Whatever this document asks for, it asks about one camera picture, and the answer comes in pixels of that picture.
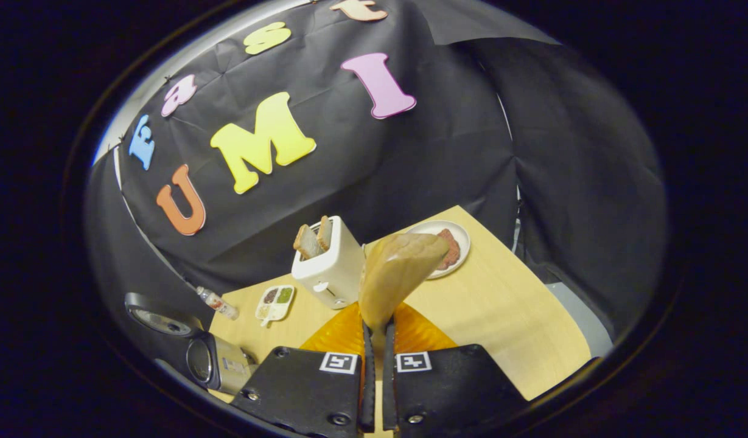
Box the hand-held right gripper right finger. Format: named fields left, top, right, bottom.
left=383, top=302, right=530, bottom=436

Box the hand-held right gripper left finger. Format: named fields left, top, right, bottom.
left=231, top=302, right=376, bottom=436

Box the wooden spoon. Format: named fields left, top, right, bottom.
left=358, top=233, right=450, bottom=342

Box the dark grey rice cooker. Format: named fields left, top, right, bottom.
left=124, top=292, right=259, bottom=396

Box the white toaster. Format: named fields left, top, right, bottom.
left=291, top=215, right=366, bottom=310

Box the white divided seasoning tray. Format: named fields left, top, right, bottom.
left=255, top=285, right=295, bottom=327

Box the brown meat piece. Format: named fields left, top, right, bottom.
left=438, top=229, right=461, bottom=270

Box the white round plate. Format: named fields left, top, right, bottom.
left=404, top=220, right=472, bottom=280

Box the small clear bottle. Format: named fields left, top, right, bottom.
left=196, top=286, right=239, bottom=321

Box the black backdrop cloth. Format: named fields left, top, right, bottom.
left=85, top=0, right=669, bottom=366

